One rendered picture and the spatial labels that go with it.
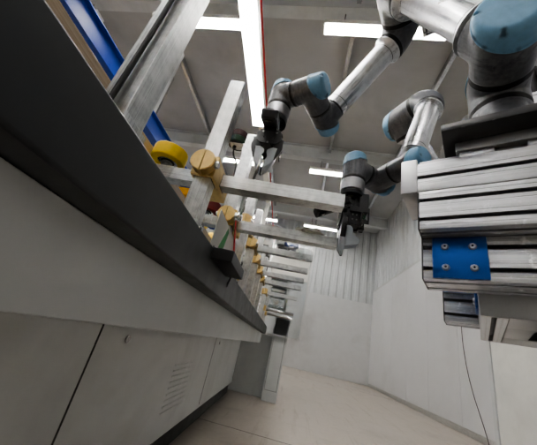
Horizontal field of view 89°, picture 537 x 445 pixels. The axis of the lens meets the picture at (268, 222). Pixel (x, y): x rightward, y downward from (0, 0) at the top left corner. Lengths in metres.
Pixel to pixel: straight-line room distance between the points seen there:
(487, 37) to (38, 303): 0.81
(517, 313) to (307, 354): 9.03
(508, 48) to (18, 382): 1.06
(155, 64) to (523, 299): 0.73
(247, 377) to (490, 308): 2.94
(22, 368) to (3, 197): 0.43
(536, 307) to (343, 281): 9.37
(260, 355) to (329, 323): 6.47
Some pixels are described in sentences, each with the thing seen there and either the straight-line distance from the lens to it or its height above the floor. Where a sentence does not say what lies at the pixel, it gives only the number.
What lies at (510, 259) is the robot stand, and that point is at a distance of 0.66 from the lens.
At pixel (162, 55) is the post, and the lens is 0.40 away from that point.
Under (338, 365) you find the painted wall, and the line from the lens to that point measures 9.72.
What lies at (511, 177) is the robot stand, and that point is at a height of 0.91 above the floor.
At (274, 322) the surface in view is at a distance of 3.25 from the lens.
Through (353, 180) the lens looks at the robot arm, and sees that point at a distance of 0.90.
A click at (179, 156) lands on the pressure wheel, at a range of 0.67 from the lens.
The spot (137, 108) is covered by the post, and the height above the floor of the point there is 0.74.
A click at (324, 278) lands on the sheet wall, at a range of 9.96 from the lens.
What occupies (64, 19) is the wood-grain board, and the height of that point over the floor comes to 0.89.
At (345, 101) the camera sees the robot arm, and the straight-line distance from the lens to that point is 1.00.
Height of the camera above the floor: 0.54
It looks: 23 degrees up
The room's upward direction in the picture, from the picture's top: 13 degrees clockwise
